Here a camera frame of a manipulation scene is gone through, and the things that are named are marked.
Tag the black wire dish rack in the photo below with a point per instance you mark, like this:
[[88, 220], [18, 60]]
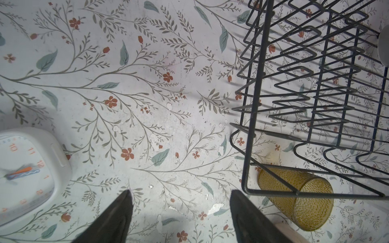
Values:
[[316, 80]]

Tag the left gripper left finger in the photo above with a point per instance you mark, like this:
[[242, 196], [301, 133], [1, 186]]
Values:
[[112, 225]]

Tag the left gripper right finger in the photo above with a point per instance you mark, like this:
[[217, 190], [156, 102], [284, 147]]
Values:
[[250, 224]]

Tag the amber textured glass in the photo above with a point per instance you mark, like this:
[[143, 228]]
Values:
[[309, 214]]

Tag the pink tall mug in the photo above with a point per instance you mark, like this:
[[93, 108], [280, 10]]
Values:
[[290, 233]]

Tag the grey mug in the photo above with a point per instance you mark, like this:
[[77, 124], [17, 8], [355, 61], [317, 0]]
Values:
[[383, 46]]

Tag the white square clock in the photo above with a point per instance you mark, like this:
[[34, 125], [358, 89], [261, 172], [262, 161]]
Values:
[[34, 172]]

